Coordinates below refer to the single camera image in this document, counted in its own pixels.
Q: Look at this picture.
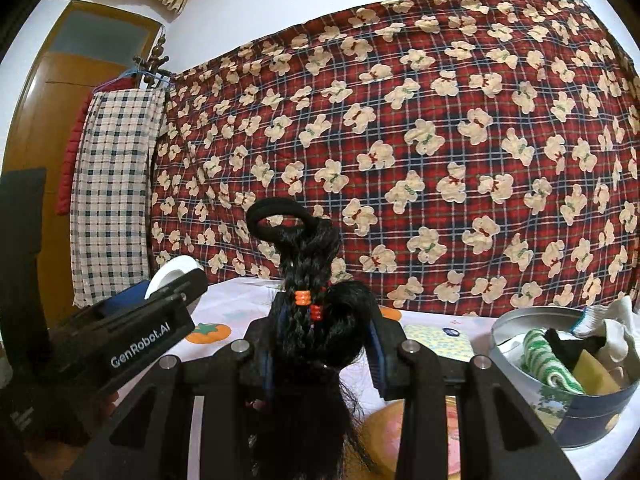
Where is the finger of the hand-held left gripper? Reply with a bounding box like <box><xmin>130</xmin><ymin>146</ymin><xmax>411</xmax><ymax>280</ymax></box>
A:
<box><xmin>145</xmin><ymin>269</ymin><xmax>210</xmax><ymax>313</ymax></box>
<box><xmin>97</xmin><ymin>285</ymin><xmax>151</xmax><ymax>317</ymax></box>

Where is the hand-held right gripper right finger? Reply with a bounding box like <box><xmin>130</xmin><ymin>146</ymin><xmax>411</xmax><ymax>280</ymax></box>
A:
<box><xmin>364</xmin><ymin>305</ymin><xmax>581</xmax><ymax>480</ymax></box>

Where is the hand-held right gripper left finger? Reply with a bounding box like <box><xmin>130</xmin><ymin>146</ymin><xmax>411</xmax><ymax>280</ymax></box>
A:
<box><xmin>65</xmin><ymin>290</ymin><xmax>291</xmax><ymax>480</ymax></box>

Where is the white tape roll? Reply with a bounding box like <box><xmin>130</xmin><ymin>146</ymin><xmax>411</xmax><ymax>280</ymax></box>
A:
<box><xmin>144</xmin><ymin>255</ymin><xmax>201</xmax><ymax>301</ymax></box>

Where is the black braided hairpiece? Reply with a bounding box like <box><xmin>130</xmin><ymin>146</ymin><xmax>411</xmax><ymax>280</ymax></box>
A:
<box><xmin>245</xmin><ymin>197</ymin><xmax>381</xmax><ymax>480</ymax></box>

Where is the green striped fuzzy sock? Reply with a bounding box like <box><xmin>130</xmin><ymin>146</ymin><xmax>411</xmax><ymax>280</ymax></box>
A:
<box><xmin>520</xmin><ymin>329</ymin><xmax>586</xmax><ymax>395</ymax></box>

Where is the black cloth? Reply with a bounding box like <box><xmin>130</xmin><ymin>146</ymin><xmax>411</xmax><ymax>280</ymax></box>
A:
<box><xmin>544</xmin><ymin>329</ymin><xmax>608</xmax><ymax>363</ymax></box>

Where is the round printed metal tin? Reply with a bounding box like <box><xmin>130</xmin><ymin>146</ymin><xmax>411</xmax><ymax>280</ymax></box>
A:
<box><xmin>489</xmin><ymin>306</ymin><xmax>640</xmax><ymax>450</ymax></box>

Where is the yellow sponge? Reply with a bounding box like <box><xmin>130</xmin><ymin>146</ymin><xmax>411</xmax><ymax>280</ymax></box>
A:
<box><xmin>571</xmin><ymin>350</ymin><xmax>622</xmax><ymax>395</ymax></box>

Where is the white glove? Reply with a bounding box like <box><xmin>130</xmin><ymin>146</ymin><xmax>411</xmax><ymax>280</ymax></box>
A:
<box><xmin>571</xmin><ymin>296</ymin><xmax>637</xmax><ymax>363</ymax></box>

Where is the white persimmon-print tablecloth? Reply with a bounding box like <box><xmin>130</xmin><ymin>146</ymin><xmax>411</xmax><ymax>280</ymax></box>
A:
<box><xmin>100</xmin><ymin>277</ymin><xmax>640</xmax><ymax>480</ymax></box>

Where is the yellow patterned tissue pack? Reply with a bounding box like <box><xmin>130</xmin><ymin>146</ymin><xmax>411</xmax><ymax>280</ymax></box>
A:
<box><xmin>402</xmin><ymin>323</ymin><xmax>476</xmax><ymax>363</ymax></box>

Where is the gold round tin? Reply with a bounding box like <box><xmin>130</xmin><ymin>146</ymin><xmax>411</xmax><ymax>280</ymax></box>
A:
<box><xmin>360</xmin><ymin>395</ymin><xmax>463</xmax><ymax>476</ymax></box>

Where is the checkered cream cloth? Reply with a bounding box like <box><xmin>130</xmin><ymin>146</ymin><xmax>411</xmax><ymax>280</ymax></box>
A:
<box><xmin>70</xmin><ymin>89</ymin><xmax>168</xmax><ymax>308</ymax></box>

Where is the black flat panel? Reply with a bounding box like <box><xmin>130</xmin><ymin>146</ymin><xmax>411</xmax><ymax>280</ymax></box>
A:
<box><xmin>0</xmin><ymin>167</ymin><xmax>51</xmax><ymax>361</ymax></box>

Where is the red quilted jacket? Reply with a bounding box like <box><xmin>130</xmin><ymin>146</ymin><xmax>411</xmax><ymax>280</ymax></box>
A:
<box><xmin>56</xmin><ymin>91</ymin><xmax>96</xmax><ymax>216</ymax></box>

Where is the metal coat rack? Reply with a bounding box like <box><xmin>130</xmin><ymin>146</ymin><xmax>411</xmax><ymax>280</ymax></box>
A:
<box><xmin>127</xmin><ymin>32</ymin><xmax>176</xmax><ymax>92</ymax></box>

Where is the wooden door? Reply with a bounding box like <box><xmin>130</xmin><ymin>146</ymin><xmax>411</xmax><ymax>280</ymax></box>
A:
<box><xmin>0</xmin><ymin>0</ymin><xmax>168</xmax><ymax>326</ymax></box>

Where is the red plaid bear-print blanket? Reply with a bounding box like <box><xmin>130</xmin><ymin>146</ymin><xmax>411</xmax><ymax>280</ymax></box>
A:
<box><xmin>150</xmin><ymin>0</ymin><xmax>640</xmax><ymax>318</ymax></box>

